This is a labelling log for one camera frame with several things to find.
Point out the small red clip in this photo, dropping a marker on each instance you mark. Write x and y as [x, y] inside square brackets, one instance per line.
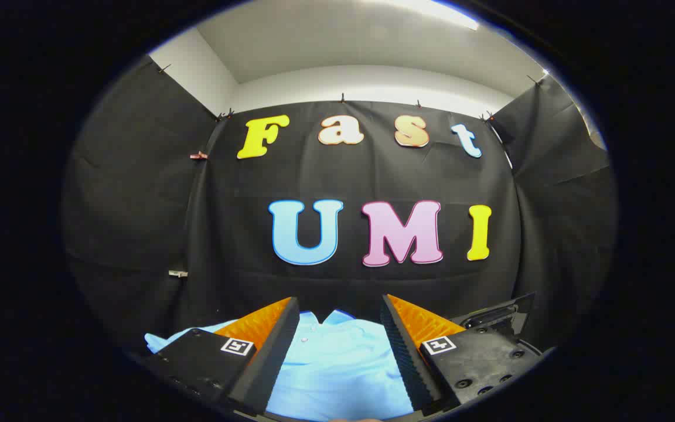
[198, 155]

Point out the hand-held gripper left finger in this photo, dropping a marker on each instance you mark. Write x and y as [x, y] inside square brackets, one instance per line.
[267, 357]

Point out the light blue polo shirt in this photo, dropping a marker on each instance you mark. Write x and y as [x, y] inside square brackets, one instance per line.
[337, 366]

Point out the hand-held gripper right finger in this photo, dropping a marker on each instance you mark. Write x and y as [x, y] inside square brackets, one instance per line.
[408, 363]

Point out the small white clip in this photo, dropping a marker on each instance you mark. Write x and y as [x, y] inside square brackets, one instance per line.
[177, 273]

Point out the dark washing machine lid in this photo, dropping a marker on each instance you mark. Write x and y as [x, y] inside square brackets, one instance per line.
[493, 316]

